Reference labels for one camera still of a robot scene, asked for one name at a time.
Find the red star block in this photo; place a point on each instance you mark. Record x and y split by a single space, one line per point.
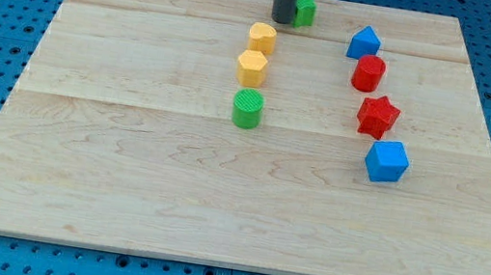
376 116

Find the blue triangle block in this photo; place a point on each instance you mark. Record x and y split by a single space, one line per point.
365 42

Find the yellow heart block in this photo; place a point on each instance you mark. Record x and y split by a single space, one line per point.
262 38

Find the yellow hexagon block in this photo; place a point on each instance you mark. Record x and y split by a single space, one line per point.
251 69

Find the green star block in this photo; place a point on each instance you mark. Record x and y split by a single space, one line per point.
304 14

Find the green cylinder block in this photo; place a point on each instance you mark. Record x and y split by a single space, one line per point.
247 108

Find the blue cube block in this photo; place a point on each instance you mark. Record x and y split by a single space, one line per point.
386 161

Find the red cylinder block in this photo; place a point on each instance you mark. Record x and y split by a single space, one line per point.
368 73

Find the light wooden board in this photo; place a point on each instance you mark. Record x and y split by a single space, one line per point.
118 137

